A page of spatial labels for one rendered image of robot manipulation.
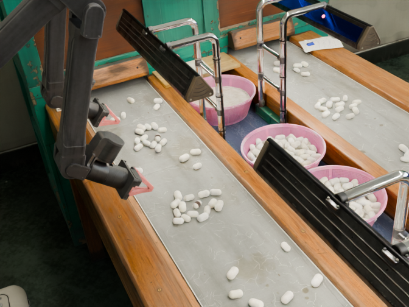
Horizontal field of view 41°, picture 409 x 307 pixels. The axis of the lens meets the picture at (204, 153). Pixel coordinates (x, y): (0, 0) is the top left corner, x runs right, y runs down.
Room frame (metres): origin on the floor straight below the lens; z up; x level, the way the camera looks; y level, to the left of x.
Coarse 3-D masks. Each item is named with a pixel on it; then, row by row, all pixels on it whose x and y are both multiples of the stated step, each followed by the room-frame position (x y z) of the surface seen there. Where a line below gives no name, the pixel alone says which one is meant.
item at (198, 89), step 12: (120, 24) 1.83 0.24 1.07; (132, 24) 1.75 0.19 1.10; (132, 36) 1.72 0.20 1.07; (144, 36) 1.65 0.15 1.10; (144, 48) 1.61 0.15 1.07; (156, 48) 1.55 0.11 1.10; (168, 48) 1.50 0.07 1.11; (156, 60) 1.51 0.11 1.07; (168, 60) 1.46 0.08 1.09; (180, 60) 1.41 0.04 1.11; (168, 72) 1.43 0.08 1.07; (180, 72) 1.37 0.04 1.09; (192, 72) 1.33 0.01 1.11; (180, 84) 1.35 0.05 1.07; (192, 84) 1.30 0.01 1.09; (204, 84) 1.31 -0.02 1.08; (192, 96) 1.30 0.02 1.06; (204, 96) 1.31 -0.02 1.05
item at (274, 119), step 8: (264, 0) 1.81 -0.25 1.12; (272, 0) 1.81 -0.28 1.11; (280, 0) 1.83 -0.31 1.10; (256, 8) 1.80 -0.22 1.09; (304, 8) 1.69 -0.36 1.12; (312, 8) 1.70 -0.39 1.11; (320, 8) 1.70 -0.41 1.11; (256, 16) 1.80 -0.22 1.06; (288, 16) 1.66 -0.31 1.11; (256, 24) 1.80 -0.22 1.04; (280, 24) 1.66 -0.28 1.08; (256, 32) 1.81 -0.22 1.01; (280, 32) 1.66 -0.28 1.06; (280, 40) 1.66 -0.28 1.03; (264, 48) 1.77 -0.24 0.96; (280, 48) 1.66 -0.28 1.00; (280, 56) 1.66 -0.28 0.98; (280, 64) 1.66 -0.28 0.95; (280, 72) 1.66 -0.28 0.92; (264, 80) 1.77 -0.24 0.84; (280, 80) 1.66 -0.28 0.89; (264, 88) 1.80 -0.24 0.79; (280, 88) 1.66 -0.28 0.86; (264, 96) 1.80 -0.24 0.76; (280, 96) 1.66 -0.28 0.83; (256, 104) 1.82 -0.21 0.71; (264, 104) 1.80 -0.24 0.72; (280, 104) 1.66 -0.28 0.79; (256, 112) 1.82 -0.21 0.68; (264, 112) 1.76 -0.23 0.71; (272, 112) 1.75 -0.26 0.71; (280, 112) 1.66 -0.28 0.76; (264, 120) 1.76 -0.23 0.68; (272, 120) 1.71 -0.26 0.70; (280, 120) 1.66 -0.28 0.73
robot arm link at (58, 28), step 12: (48, 24) 1.52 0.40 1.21; (60, 24) 1.53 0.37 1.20; (48, 36) 1.52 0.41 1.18; (60, 36) 1.53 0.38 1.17; (48, 48) 1.52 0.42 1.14; (60, 48) 1.53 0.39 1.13; (48, 60) 1.52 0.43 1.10; (60, 60) 1.53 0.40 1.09; (48, 72) 1.51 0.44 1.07; (60, 72) 1.53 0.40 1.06; (48, 84) 1.51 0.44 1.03; (60, 84) 1.52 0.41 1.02; (48, 96) 1.51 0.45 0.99; (60, 96) 1.52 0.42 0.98
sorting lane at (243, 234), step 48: (96, 96) 1.96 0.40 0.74; (144, 96) 1.92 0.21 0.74; (192, 144) 1.55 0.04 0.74; (144, 192) 1.31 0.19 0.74; (192, 192) 1.29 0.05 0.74; (240, 192) 1.27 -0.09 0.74; (192, 240) 1.09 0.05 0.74; (240, 240) 1.07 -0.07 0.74; (288, 240) 1.05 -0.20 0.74; (192, 288) 0.92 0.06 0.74; (240, 288) 0.91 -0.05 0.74; (288, 288) 0.89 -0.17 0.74; (336, 288) 0.88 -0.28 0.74
